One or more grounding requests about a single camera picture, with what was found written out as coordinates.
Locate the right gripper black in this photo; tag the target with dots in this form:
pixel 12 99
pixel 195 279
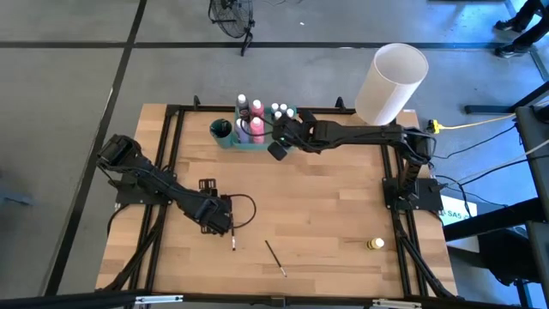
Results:
pixel 300 133

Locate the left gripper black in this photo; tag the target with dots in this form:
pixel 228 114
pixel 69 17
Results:
pixel 214 212

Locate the small red paint bottle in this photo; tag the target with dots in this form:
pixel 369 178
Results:
pixel 291 112

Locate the sap green paint bottle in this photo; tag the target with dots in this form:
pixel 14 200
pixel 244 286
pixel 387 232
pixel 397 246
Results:
pixel 278 115

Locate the small blue paint bottle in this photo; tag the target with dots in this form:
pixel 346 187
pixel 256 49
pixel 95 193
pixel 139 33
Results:
pixel 275 107

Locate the thin black paint brush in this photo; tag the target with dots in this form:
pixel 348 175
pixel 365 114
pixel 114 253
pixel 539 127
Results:
pixel 233 238
pixel 274 257

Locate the large pink paint bottle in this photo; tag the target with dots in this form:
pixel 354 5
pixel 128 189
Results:
pixel 257 129

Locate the large bright red paint bottle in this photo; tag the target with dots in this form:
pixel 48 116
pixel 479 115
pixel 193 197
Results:
pixel 257 109

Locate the large purple paint bottle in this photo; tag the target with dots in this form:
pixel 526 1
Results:
pixel 241 131

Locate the large dark paint bottle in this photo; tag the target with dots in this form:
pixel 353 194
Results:
pixel 243 109

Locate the small yellow paint bottle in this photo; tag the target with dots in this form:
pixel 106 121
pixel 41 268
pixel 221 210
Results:
pixel 375 244

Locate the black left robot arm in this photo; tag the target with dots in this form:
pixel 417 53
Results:
pixel 141 171

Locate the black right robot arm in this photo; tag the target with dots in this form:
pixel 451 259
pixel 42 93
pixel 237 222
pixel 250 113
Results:
pixel 364 133

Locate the teal translucent plastic bin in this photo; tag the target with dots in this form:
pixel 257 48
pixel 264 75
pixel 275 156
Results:
pixel 249 147

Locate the teal plastic cup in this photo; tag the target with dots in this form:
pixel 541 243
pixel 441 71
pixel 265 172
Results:
pixel 221 131

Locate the white shade table lamp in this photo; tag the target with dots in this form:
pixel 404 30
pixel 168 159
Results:
pixel 390 86

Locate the black floor fan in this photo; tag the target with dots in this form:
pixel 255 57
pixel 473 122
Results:
pixel 248 34

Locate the yellow power plug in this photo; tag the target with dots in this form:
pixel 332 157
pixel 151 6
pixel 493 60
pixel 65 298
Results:
pixel 436 125

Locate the black bar with silver brackets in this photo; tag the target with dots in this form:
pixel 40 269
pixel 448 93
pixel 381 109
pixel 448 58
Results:
pixel 64 300

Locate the white printed sign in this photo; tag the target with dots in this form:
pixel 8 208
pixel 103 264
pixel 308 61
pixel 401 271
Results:
pixel 456 214

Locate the person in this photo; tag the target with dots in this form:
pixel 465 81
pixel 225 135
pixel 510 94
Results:
pixel 510 51

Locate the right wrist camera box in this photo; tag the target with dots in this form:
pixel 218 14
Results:
pixel 278 151

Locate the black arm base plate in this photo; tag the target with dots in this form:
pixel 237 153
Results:
pixel 124 199
pixel 431 201

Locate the black aluminium table frame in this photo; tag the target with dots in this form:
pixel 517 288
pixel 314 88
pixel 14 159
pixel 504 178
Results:
pixel 206 109

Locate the black desk frame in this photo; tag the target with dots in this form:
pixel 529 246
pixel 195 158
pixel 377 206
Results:
pixel 489 221

